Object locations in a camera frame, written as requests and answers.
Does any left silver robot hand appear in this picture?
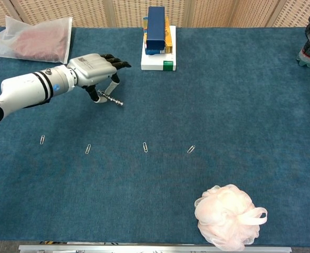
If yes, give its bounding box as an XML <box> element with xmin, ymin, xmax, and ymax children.
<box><xmin>66</xmin><ymin>53</ymin><xmax>132</xmax><ymax>104</ymax></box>

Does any silver bead chain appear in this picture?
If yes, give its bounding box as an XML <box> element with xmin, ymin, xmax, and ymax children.
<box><xmin>97</xmin><ymin>89</ymin><xmax>124</xmax><ymax>107</ymax></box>

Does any white box with green label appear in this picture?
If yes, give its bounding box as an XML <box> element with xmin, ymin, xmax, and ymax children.
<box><xmin>140</xmin><ymin>25</ymin><xmax>177</xmax><ymax>72</ymax></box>

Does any frosted bag with red cloth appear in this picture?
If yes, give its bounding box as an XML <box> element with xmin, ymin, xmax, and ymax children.
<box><xmin>0</xmin><ymin>15</ymin><xmax>73</xmax><ymax>65</ymax></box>

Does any wicker folding screen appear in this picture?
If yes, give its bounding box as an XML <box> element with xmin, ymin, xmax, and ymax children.
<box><xmin>0</xmin><ymin>0</ymin><xmax>310</xmax><ymax>28</ymax></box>

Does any dark blue long box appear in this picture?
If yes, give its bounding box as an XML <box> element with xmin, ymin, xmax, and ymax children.
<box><xmin>146</xmin><ymin>6</ymin><xmax>167</xmax><ymax>51</ymax></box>

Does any yellow orange box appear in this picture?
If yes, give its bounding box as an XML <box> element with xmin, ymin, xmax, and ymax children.
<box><xmin>160</xmin><ymin>17</ymin><xmax>173</xmax><ymax>54</ymax></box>

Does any blue felt table cloth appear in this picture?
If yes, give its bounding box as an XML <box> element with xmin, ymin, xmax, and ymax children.
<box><xmin>0</xmin><ymin>25</ymin><xmax>310</xmax><ymax>245</ymax></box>

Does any pink mesh bath pouf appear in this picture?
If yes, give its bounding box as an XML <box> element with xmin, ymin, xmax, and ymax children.
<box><xmin>193</xmin><ymin>183</ymin><xmax>268</xmax><ymax>251</ymax></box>

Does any green plastic bottle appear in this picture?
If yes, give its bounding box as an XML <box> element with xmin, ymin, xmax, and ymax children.
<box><xmin>296</xmin><ymin>50</ymin><xmax>310</xmax><ymax>69</ymax></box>

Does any aluminium profile rail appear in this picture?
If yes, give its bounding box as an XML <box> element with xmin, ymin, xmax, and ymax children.
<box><xmin>18</xmin><ymin>244</ymin><xmax>293</xmax><ymax>253</ymax></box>

